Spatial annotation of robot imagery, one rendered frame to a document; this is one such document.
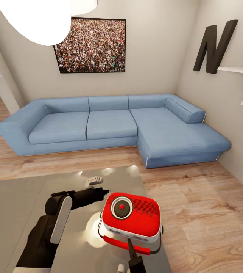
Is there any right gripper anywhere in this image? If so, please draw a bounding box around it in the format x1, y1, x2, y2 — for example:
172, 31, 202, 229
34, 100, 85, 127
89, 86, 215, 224
128, 239, 146, 273

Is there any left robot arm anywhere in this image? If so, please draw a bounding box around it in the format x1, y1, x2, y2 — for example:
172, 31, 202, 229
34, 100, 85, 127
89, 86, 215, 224
13, 176, 109, 273

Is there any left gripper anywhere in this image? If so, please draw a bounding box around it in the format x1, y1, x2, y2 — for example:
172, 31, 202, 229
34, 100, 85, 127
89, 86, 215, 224
81, 187, 109, 207

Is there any radio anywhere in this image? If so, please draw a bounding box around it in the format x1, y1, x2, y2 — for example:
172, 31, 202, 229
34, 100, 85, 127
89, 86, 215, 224
98, 192, 164, 255

